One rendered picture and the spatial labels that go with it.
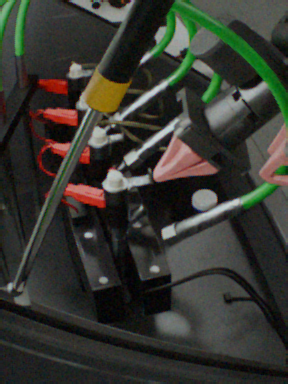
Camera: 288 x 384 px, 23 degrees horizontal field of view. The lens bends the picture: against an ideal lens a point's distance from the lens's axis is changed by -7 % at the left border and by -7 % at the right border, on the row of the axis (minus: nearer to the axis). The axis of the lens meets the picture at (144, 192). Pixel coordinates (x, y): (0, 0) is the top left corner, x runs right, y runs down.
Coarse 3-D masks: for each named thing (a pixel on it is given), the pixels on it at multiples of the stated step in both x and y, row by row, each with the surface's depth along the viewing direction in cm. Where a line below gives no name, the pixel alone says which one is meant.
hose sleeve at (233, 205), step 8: (232, 200) 74; (240, 200) 74; (216, 208) 75; (224, 208) 74; (232, 208) 74; (240, 208) 74; (192, 216) 77; (200, 216) 76; (208, 216) 75; (216, 216) 75; (224, 216) 75; (232, 216) 75; (176, 224) 78; (184, 224) 77; (192, 224) 76; (200, 224) 76; (208, 224) 76; (216, 224) 76; (176, 232) 77; (184, 232) 77; (192, 232) 77; (200, 232) 77
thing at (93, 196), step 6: (72, 186) 89; (78, 186) 88; (84, 186) 88; (66, 192) 89; (72, 192) 88; (78, 192) 88; (84, 192) 88; (90, 192) 87; (96, 192) 87; (102, 192) 87; (78, 198) 88; (84, 198) 88; (90, 198) 87; (96, 198) 87; (102, 198) 87; (90, 204) 88; (96, 204) 88; (102, 204) 87
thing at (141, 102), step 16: (16, 0) 81; (0, 16) 82; (0, 32) 83; (192, 32) 92; (0, 48) 85; (0, 64) 87; (192, 64) 96; (0, 80) 89; (176, 80) 97; (0, 96) 90; (144, 96) 98; (160, 96) 98; (0, 112) 92; (128, 112) 99
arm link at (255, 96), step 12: (264, 60) 74; (276, 72) 75; (252, 84) 76; (264, 84) 75; (240, 96) 78; (252, 96) 76; (264, 96) 75; (252, 108) 76; (264, 108) 76; (276, 108) 76; (264, 120) 77
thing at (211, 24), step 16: (0, 0) 59; (176, 0) 58; (192, 16) 59; (208, 16) 59; (224, 32) 60; (240, 48) 61; (256, 64) 62; (272, 80) 63; (256, 192) 73; (272, 192) 72
